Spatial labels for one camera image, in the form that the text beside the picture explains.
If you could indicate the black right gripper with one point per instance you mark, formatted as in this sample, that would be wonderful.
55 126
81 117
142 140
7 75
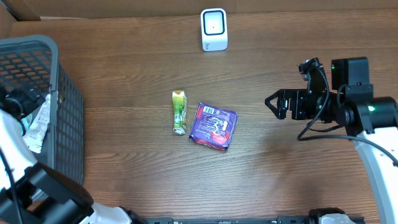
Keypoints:
298 96

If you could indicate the purple pad package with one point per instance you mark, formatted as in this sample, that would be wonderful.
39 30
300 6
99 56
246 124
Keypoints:
213 127

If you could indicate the green juice carton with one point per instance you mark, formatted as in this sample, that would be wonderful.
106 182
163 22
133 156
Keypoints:
179 101

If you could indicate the white tube gold cap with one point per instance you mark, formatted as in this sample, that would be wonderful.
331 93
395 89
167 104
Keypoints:
34 136

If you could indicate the teal snack packet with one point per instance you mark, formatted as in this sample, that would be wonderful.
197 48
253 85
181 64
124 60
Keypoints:
25 123

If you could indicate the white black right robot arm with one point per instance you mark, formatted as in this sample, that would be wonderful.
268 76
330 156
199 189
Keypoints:
345 108

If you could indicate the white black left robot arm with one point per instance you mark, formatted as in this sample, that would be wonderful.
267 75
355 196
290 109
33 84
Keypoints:
32 192

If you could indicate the white barcode scanner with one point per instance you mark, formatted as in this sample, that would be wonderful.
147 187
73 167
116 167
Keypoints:
214 29

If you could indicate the grey plastic basket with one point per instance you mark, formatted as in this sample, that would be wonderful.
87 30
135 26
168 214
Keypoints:
33 62

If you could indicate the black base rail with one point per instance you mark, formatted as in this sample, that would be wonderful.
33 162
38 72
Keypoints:
278 220

